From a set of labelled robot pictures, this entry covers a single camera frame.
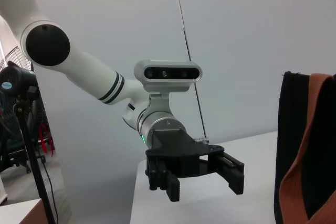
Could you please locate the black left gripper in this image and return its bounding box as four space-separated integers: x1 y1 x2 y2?
145 126 245 201

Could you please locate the black bag with brown handles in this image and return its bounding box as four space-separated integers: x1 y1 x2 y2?
272 71 336 224

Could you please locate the black stand pole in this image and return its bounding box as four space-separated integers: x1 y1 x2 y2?
15 86 56 224

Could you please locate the light wooden board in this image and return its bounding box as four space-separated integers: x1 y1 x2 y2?
0 198 49 224

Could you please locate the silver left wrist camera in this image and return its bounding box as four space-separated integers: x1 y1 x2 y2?
133 59 203 116

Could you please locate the thin black floor cable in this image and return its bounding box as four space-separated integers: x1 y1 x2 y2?
39 155 60 224

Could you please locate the red strap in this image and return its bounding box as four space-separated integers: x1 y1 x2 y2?
38 125 56 158

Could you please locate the black fan with wire guard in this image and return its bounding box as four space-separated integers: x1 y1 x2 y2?
0 46 40 99

